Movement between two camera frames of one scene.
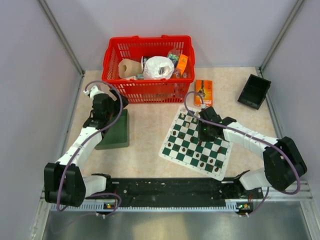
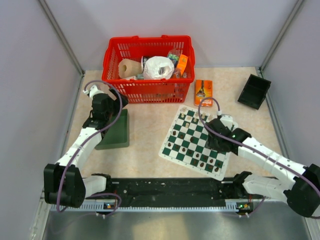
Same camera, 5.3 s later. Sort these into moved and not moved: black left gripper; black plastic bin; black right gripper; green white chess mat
Moved: black right gripper
Not moved: black left gripper; green white chess mat; black plastic bin
